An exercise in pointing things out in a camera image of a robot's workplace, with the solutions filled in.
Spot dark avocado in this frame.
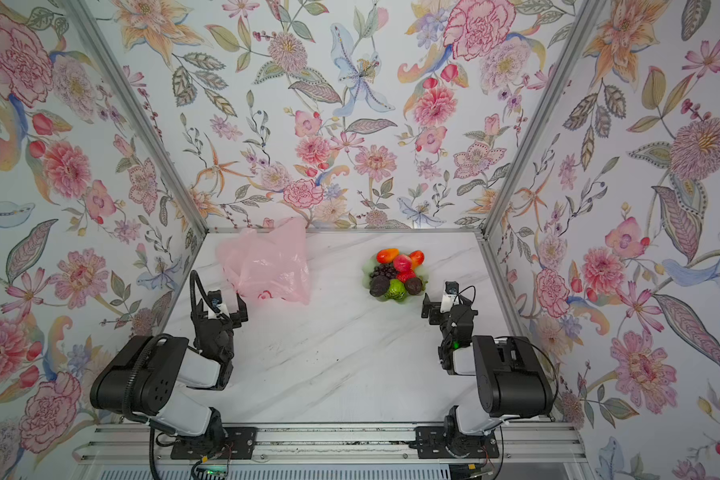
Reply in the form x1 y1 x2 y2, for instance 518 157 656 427
369 275 391 298

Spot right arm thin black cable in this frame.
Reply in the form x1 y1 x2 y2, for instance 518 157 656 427
455 284 560 415

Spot aluminium corner post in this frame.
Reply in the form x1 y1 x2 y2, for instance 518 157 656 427
61 0 208 241
482 1 604 241

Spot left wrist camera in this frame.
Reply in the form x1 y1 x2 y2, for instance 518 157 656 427
206 290 229 319

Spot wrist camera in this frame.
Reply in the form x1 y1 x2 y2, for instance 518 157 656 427
440 281 460 313
206 290 229 319

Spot pink red apple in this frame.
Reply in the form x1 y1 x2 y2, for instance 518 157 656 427
392 253 413 273

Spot dark purple grape bunch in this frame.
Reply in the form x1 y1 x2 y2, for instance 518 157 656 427
370 263 399 279

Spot red orange tomato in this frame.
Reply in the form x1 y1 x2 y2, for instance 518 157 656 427
409 250 425 269

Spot pink plastic bag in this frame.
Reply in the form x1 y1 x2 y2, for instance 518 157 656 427
215 217 311 305

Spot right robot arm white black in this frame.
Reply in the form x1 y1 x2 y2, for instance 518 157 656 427
421 294 556 440

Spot right aluminium corner post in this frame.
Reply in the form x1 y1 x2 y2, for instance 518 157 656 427
482 1 604 241

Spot left aluminium corner post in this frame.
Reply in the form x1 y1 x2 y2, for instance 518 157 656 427
61 0 208 241

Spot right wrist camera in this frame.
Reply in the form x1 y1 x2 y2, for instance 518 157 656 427
440 281 460 313

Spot purple mangosteen green cap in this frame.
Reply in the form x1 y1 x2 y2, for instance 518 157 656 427
404 277 425 296

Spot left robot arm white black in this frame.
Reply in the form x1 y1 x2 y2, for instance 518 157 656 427
90 291 248 442

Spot red strawberry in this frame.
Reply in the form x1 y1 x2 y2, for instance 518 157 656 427
397 270 416 283

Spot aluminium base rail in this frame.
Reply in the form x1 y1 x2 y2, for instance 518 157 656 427
74 421 589 466

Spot orange mango fruit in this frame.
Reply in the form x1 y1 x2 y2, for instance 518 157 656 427
376 248 399 265

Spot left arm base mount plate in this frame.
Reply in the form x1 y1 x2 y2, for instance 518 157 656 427
170 427 258 461

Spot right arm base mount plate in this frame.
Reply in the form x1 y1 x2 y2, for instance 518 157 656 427
411 425 500 460

